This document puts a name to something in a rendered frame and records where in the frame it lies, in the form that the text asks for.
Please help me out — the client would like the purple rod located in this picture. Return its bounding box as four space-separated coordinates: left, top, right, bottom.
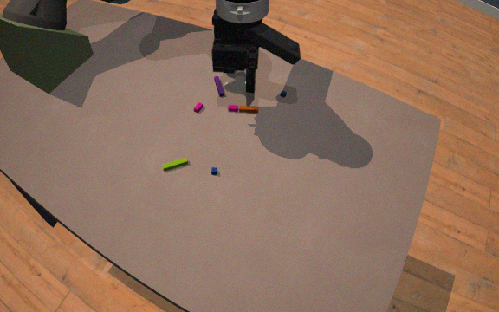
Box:
214 76 224 97

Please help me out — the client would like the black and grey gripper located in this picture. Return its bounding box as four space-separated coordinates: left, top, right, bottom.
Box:
212 9 262 107

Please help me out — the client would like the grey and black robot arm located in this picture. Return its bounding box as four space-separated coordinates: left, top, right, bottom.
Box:
2 0 301 65

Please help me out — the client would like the orange rod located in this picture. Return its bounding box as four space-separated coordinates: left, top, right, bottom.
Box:
239 106 258 114

